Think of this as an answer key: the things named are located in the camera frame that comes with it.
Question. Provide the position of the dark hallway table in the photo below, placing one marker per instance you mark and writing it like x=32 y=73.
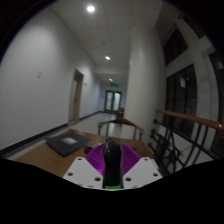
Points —
x=120 y=111

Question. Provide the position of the black computer mouse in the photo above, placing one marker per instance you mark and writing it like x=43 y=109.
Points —
x=112 y=163

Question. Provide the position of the black railing with wooden handrail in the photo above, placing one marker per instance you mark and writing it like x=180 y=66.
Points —
x=186 y=133

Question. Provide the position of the beige side door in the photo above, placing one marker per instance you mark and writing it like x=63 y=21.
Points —
x=75 y=96

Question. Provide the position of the glass double door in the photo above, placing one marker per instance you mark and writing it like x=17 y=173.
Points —
x=113 y=101

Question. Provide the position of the dark window wall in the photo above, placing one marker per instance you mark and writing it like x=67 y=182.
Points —
x=186 y=90

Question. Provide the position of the green exit sign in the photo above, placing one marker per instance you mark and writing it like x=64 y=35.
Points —
x=114 y=85

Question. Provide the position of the round ceiling light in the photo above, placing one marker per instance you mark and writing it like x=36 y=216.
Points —
x=90 y=8
x=110 y=80
x=107 y=57

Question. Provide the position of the wooden armchair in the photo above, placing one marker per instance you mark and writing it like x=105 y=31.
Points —
x=120 y=121

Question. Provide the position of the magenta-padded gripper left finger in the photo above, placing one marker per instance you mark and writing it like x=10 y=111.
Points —
x=81 y=171

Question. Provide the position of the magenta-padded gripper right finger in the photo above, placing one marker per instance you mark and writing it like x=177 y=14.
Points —
x=143 y=171

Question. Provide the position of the black closed laptop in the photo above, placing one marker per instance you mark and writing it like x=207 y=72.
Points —
x=66 y=142

